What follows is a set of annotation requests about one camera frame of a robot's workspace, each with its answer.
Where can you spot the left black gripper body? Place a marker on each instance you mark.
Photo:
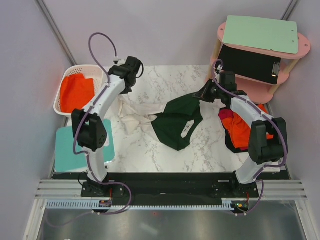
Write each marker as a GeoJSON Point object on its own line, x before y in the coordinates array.
{"type": "Point", "coordinates": [128, 89]}

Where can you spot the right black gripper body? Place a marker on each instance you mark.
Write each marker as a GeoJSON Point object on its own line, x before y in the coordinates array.
{"type": "Point", "coordinates": [212, 91]}

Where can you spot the dark green t shirt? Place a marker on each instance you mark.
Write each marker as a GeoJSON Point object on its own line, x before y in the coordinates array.
{"type": "Point", "coordinates": [175, 125]}

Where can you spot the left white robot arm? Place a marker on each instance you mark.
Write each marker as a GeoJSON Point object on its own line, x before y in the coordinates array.
{"type": "Point", "coordinates": [89, 132]}

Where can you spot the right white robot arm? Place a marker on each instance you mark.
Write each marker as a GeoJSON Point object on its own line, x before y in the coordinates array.
{"type": "Point", "coordinates": [268, 144]}

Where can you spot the magenta t shirt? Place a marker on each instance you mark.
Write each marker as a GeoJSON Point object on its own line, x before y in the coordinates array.
{"type": "Point", "coordinates": [227, 118]}

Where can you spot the white plastic laundry basket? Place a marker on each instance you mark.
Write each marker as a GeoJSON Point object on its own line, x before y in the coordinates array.
{"type": "Point", "coordinates": [89, 71]}

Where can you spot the pink two-tier shelf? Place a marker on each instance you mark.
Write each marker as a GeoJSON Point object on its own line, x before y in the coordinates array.
{"type": "Point", "coordinates": [260, 92]}

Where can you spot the orange t shirt pile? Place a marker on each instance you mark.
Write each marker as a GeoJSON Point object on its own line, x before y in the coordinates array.
{"type": "Point", "coordinates": [237, 131]}

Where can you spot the black t shirt right pile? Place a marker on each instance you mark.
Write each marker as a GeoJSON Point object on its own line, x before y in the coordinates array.
{"type": "Point", "coordinates": [237, 142]}

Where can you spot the black clipboard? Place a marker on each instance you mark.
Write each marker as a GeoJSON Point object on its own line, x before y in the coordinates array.
{"type": "Point", "coordinates": [263, 68]}

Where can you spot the orange t shirt in basket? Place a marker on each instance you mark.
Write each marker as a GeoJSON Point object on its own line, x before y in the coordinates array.
{"type": "Point", "coordinates": [76, 91]}

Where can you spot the mint green board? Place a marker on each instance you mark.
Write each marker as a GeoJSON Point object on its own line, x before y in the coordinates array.
{"type": "Point", "coordinates": [261, 33]}

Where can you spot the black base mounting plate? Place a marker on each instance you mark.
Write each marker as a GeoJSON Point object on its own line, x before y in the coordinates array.
{"type": "Point", "coordinates": [119, 178]}

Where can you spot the teal cutting board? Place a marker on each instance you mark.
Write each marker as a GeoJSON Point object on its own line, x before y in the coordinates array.
{"type": "Point", "coordinates": [65, 159]}

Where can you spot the aluminium frame rail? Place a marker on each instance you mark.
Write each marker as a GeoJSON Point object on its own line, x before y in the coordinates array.
{"type": "Point", "coordinates": [220, 189]}

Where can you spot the white slotted cable duct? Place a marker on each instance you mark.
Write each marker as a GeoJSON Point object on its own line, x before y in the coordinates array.
{"type": "Point", "coordinates": [77, 204]}

